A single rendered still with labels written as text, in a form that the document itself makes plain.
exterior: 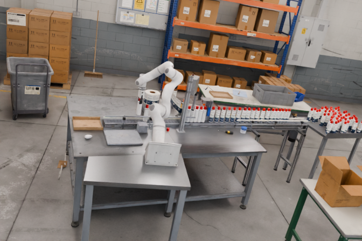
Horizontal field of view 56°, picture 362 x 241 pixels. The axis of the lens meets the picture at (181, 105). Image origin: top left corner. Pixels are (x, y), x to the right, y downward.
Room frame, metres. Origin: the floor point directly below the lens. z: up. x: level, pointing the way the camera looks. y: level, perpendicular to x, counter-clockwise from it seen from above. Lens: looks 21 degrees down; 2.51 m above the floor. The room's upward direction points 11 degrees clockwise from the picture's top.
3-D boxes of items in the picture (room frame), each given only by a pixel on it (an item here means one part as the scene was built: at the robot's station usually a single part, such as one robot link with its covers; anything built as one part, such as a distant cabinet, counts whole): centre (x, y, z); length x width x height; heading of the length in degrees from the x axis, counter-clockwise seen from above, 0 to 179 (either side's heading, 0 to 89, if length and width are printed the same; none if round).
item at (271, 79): (7.67, -2.13, 0.32); 1.20 x 0.83 x 0.64; 11
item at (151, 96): (4.16, 0.40, 0.95); 0.20 x 0.20 x 0.14
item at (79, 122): (3.28, 0.96, 0.85); 0.30 x 0.26 x 0.04; 114
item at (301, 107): (5.48, -1.23, 0.40); 1.90 x 0.75 x 0.80; 102
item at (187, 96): (3.56, -0.05, 1.16); 0.04 x 0.04 x 0.67; 24
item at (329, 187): (2.81, -1.65, 0.97); 0.51 x 0.39 x 0.37; 18
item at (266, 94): (5.46, -1.50, 0.91); 0.60 x 0.40 x 0.22; 106
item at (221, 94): (5.22, -0.61, 0.82); 0.34 x 0.24 x 0.03; 108
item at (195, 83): (3.64, -0.09, 1.38); 0.17 x 0.10 x 0.19; 169
